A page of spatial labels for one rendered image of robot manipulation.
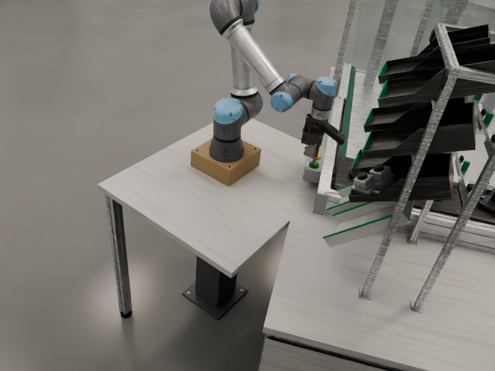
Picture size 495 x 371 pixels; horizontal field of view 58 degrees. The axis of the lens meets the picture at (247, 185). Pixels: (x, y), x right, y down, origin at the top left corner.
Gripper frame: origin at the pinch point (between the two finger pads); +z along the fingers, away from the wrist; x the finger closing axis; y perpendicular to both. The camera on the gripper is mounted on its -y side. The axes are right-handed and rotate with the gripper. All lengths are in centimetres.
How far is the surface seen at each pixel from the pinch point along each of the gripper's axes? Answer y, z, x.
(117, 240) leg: 77, 42, 31
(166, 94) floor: 151, 99, -211
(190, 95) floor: 129, 99, -219
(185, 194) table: 48, 13, 25
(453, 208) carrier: -55, 2, 10
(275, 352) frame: -1, 25, 76
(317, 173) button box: -1.9, 4.0, 3.5
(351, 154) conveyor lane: -15.8, 7.4, -22.5
